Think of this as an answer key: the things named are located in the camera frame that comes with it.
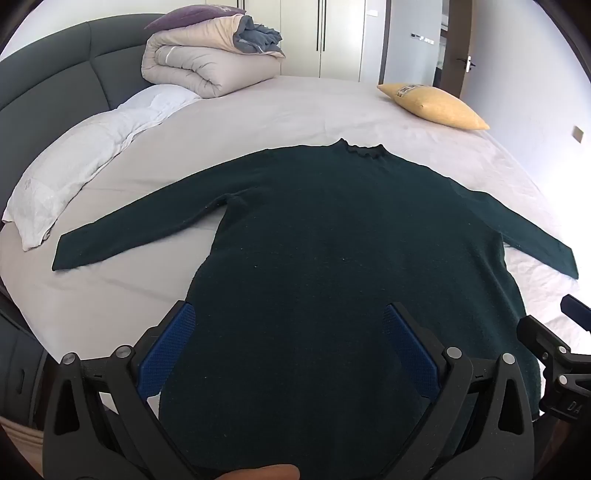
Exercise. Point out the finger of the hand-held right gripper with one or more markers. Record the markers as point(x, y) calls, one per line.
point(538, 337)
point(575, 310)

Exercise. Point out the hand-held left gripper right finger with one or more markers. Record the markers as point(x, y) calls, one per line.
point(411, 344)

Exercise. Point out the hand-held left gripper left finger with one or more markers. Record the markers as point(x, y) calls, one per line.
point(171, 339)

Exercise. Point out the dark green sweater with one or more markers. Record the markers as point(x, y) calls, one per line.
point(341, 258)

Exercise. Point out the person's left hand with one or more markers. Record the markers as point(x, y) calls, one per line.
point(263, 472)

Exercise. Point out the white pillow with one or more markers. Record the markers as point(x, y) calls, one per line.
point(92, 143)

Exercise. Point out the yellow pillow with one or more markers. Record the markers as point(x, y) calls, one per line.
point(434, 104)

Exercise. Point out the bed with beige sheet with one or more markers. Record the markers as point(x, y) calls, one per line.
point(286, 110)

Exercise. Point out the folded beige duvet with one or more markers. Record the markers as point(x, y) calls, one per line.
point(194, 60)

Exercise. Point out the dark grey padded headboard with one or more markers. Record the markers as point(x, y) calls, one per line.
point(51, 78)

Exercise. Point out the brown door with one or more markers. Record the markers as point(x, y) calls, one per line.
point(466, 32)

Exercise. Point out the grey-blue folded blanket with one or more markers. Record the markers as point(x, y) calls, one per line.
point(258, 37)

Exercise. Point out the white wardrobe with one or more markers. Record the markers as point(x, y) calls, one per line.
point(332, 37)

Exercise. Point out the purple pillow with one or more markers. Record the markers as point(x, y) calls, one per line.
point(194, 16)

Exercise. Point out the beige wall switch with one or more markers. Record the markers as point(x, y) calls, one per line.
point(578, 134)

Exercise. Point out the wall control panel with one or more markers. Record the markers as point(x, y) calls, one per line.
point(423, 38)

